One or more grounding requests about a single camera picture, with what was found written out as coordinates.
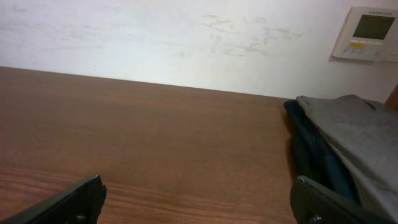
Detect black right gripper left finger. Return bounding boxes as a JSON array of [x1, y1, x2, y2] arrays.
[[1, 174, 107, 224]]

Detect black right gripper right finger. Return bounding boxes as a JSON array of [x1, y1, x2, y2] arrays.
[[290, 175, 392, 224]]

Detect grey shorts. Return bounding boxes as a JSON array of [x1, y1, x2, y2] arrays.
[[297, 95, 397, 221]]

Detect navy blue folded garment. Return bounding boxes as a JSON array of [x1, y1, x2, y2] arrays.
[[284, 100, 361, 204]]

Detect white wall thermostat panel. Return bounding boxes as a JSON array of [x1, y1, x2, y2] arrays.
[[332, 7, 397, 62]]

